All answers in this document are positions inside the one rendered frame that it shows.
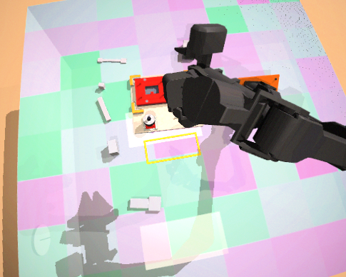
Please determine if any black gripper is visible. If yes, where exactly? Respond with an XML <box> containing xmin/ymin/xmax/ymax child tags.
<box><xmin>174</xmin><ymin>24</ymin><xmax>240</xmax><ymax>128</ymax></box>

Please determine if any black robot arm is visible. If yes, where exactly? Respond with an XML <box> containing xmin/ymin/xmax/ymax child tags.
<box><xmin>162</xmin><ymin>64</ymin><xmax>346</xmax><ymax>171</ymax></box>

